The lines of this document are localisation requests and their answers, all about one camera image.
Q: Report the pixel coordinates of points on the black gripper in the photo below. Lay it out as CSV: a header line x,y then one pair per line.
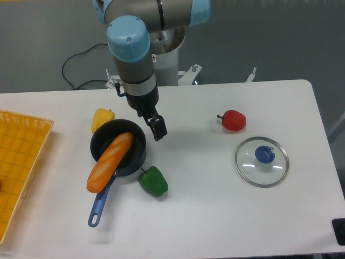
x,y
143,97

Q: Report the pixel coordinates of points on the glass lid blue knob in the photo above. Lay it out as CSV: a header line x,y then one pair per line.
x,y
261,162

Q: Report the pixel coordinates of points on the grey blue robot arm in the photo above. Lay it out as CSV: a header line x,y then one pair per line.
x,y
144,38

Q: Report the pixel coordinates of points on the green toy bell pepper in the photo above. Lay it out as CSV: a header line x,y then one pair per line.
x,y
153,181

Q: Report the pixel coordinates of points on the yellow toy bell pepper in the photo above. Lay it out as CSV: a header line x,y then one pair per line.
x,y
101,116

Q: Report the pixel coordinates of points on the red toy bell pepper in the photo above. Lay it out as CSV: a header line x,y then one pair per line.
x,y
232,121

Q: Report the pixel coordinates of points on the orange toy baguette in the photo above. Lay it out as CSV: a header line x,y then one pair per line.
x,y
109,161

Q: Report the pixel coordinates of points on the orange plastic basket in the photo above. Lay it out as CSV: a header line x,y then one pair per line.
x,y
22,140

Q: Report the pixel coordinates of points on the black object table corner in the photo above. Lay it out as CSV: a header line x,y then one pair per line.
x,y
338,226

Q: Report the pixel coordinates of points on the dark pot blue handle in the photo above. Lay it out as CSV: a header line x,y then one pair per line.
x,y
131,162

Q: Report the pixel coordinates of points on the white metal base frame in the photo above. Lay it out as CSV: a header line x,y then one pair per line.
x,y
188,77

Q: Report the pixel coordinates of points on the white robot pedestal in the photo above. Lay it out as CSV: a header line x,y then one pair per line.
x,y
165,47

